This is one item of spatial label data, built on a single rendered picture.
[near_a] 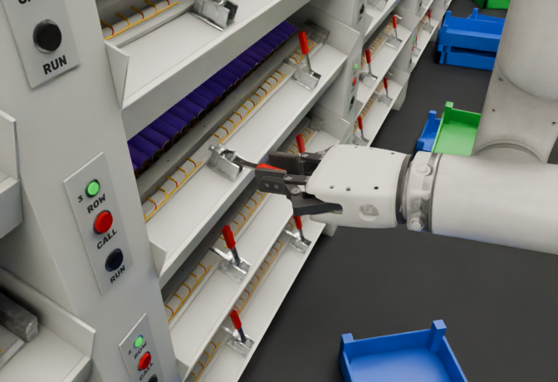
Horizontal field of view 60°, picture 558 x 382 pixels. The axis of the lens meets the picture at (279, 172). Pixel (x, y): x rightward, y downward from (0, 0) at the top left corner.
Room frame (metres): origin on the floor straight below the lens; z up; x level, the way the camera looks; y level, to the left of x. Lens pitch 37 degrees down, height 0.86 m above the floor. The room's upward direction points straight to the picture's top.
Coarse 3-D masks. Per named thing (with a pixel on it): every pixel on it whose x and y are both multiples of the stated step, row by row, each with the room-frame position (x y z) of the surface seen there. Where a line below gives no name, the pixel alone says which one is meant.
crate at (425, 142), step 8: (432, 112) 1.36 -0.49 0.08; (432, 120) 1.35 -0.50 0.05; (440, 120) 1.35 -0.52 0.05; (424, 128) 1.30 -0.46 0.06; (432, 128) 1.35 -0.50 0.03; (424, 136) 1.33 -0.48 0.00; (432, 136) 1.33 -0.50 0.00; (424, 144) 1.28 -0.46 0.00; (432, 144) 1.28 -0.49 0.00; (416, 152) 1.19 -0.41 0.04
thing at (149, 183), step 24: (288, 48) 0.78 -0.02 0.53; (264, 72) 0.69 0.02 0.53; (240, 96) 0.62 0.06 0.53; (264, 96) 0.65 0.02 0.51; (216, 120) 0.55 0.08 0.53; (240, 120) 0.58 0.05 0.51; (192, 144) 0.49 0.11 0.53; (168, 168) 0.45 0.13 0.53; (144, 192) 0.40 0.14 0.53; (144, 216) 0.38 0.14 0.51
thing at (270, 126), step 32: (320, 32) 0.88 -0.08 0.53; (352, 32) 0.87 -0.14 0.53; (320, 64) 0.81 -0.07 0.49; (256, 96) 0.66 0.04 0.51; (288, 96) 0.69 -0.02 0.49; (320, 96) 0.78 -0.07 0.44; (192, 128) 0.55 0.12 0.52; (256, 128) 0.59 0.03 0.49; (288, 128) 0.62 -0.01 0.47; (256, 160) 0.53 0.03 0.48; (160, 192) 0.43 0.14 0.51; (192, 192) 0.44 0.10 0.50; (224, 192) 0.46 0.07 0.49; (160, 224) 0.39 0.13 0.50; (192, 224) 0.40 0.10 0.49; (160, 256) 0.32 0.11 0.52; (160, 288) 0.34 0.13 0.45
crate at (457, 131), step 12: (444, 108) 1.23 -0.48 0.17; (444, 120) 1.24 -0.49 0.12; (456, 120) 1.25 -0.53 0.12; (468, 120) 1.23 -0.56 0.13; (444, 132) 1.21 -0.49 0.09; (456, 132) 1.21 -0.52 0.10; (468, 132) 1.20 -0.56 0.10; (444, 144) 1.17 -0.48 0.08; (456, 144) 1.17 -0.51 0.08; (468, 144) 1.16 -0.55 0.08
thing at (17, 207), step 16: (0, 112) 0.23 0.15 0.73; (0, 128) 0.23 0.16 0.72; (16, 128) 0.23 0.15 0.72; (0, 144) 0.24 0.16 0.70; (16, 144) 0.23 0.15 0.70; (0, 160) 0.24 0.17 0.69; (16, 160) 0.23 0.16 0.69; (0, 176) 0.24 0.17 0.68; (16, 176) 0.23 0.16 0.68; (0, 192) 0.22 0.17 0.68; (16, 192) 0.24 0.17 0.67; (0, 208) 0.22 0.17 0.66; (16, 208) 0.24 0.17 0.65; (0, 224) 0.23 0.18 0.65; (16, 224) 0.24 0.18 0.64
